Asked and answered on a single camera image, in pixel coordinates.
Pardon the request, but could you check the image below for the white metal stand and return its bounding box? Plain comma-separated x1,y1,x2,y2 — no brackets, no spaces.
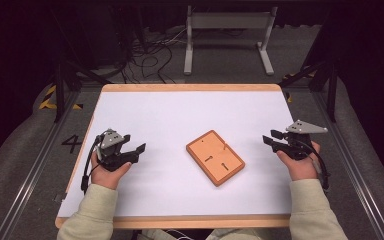
183,5,279,76

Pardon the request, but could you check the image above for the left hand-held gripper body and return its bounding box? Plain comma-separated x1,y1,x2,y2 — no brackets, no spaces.
94,128,130,173

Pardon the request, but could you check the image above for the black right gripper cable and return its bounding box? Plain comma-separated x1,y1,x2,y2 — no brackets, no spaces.
299,139,331,192

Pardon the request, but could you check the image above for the grey table clip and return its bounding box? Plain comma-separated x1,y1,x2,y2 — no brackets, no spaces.
53,192,68,205

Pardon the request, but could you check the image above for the black metal stand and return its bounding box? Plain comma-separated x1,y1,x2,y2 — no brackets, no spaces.
278,59,340,123
51,54,112,123

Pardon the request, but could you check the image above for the orange picture frame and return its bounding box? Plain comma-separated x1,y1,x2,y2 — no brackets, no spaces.
185,129,246,188

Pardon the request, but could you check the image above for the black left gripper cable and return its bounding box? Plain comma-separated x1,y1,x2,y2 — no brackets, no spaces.
80,134,103,195

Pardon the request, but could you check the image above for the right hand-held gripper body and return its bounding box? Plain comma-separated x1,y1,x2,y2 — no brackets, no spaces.
282,119,329,161

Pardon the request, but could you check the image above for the thin white cable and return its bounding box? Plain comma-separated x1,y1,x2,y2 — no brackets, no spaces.
164,228,195,240

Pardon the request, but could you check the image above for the person's left hand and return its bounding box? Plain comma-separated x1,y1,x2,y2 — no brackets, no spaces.
89,152,133,191

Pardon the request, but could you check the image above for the aluminium floor rail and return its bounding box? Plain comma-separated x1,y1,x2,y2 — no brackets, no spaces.
0,90,81,240
313,90,384,240

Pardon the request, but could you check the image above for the white table mat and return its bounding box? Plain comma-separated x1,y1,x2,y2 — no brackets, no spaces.
57,90,296,219

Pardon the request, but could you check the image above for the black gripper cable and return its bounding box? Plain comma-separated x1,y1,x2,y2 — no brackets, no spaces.
299,139,331,192
80,134,103,195

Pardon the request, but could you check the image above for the tangle of black floor cables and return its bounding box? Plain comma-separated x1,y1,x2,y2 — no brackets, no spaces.
119,28,188,85

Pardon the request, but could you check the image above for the person's right hand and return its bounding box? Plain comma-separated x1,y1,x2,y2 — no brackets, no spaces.
276,141,322,183

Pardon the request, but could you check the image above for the dark cabinet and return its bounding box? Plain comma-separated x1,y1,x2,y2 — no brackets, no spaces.
79,5,129,72

